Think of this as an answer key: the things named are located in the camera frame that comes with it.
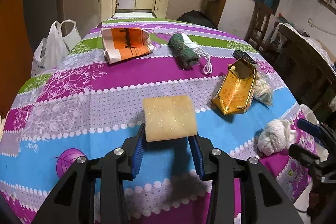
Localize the white cloth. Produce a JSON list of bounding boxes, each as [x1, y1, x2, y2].
[[257, 119, 298, 156]]

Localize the tan sponge block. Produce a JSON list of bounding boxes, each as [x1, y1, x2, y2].
[[142, 95, 198, 142]]

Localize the white lined trash bin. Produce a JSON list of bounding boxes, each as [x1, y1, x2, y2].
[[300, 104, 319, 125]]

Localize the dark wooden side table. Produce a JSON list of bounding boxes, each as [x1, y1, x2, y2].
[[272, 24, 335, 127]]

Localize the clear bag of crumbs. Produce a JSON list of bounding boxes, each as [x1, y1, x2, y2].
[[253, 71, 273, 106]]

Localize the gold foil package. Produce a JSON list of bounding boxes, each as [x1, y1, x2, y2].
[[211, 58, 257, 115]]

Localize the colourful floral tablecloth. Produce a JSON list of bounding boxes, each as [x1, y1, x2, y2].
[[1, 18, 304, 223]]

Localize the black small box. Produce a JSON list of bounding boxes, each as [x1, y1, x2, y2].
[[232, 50, 257, 64]]

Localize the wooden chair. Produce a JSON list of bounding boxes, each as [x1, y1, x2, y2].
[[244, 2, 273, 51]]

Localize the green scouring cloth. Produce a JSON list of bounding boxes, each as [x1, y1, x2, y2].
[[168, 34, 200, 69]]

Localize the orange wooden cabinet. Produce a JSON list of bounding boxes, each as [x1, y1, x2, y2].
[[0, 0, 33, 117]]

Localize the white plastic bag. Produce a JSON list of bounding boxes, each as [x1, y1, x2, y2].
[[31, 19, 81, 77]]

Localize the white face mask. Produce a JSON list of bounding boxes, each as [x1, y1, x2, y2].
[[182, 34, 213, 75]]

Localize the black bag behind table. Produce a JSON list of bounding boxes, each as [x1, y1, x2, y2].
[[177, 10, 218, 30]]

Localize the orange white striped bag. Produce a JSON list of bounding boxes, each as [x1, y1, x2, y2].
[[101, 28, 155, 65]]

